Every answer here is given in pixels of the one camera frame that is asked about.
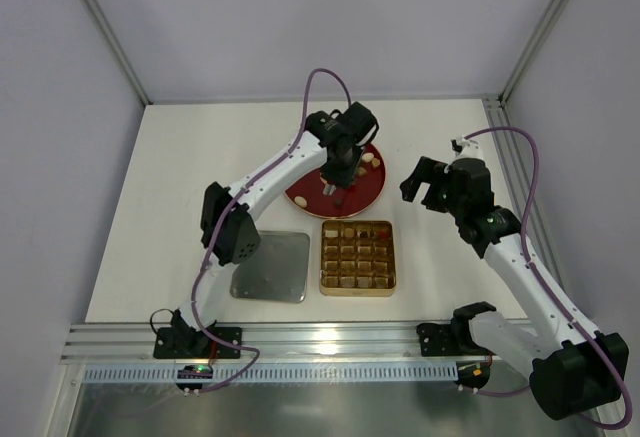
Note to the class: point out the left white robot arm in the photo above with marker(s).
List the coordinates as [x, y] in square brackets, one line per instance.
[331, 143]

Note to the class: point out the red round plate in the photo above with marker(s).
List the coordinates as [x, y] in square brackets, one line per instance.
[357, 198]

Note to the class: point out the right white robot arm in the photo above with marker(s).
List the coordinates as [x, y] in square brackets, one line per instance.
[571, 366]

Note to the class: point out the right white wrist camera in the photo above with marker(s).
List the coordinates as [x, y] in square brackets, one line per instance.
[465, 148]

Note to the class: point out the silver metal tongs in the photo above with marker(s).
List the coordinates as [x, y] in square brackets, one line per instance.
[329, 189]

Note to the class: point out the aluminium frame post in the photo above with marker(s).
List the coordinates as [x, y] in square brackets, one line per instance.
[542, 30]
[112, 43]

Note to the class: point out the left aluminium frame post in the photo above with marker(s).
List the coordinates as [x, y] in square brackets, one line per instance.
[112, 43]

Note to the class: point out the gold chocolate box tray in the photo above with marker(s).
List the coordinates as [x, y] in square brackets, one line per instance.
[351, 266]

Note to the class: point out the slotted grey cable duct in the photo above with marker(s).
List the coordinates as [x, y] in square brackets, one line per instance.
[284, 372]

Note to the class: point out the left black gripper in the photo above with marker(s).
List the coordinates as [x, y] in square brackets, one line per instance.
[339, 176]

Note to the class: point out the right aluminium frame post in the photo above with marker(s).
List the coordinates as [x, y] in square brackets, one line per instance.
[542, 30]

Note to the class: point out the white oval chocolate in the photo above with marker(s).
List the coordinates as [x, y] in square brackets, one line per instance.
[300, 201]

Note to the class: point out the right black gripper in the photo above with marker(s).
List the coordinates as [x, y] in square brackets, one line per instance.
[435, 184]

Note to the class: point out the aluminium front rail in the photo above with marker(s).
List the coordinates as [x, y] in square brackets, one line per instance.
[288, 341]

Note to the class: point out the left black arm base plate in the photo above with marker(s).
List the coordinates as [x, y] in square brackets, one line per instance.
[171, 344]

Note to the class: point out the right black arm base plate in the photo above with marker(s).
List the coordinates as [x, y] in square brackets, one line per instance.
[436, 340]

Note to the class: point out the silver tin lid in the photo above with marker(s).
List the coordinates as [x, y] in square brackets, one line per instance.
[277, 271]

